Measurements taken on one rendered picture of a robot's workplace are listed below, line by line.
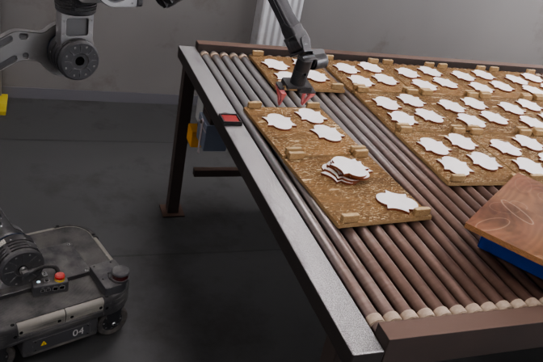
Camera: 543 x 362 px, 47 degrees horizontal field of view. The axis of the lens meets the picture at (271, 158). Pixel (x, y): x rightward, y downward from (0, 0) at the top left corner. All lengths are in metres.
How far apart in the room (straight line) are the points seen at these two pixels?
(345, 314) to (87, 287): 1.28
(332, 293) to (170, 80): 3.29
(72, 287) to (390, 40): 3.44
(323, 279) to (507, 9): 4.30
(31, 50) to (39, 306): 0.93
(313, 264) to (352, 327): 0.24
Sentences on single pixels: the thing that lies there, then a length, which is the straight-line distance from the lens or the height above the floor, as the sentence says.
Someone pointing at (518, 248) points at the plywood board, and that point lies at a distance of 1.87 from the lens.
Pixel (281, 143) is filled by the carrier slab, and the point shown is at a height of 0.94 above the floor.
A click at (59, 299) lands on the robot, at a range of 2.55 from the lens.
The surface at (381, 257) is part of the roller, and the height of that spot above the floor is 0.92.
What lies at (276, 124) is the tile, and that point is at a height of 0.95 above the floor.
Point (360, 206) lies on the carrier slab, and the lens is 2.01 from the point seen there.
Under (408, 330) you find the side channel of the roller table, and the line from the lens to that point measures 1.57.
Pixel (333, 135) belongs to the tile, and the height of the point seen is 0.95.
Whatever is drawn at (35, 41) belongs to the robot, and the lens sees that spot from 2.28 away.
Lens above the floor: 1.92
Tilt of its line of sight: 27 degrees down
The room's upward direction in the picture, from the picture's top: 11 degrees clockwise
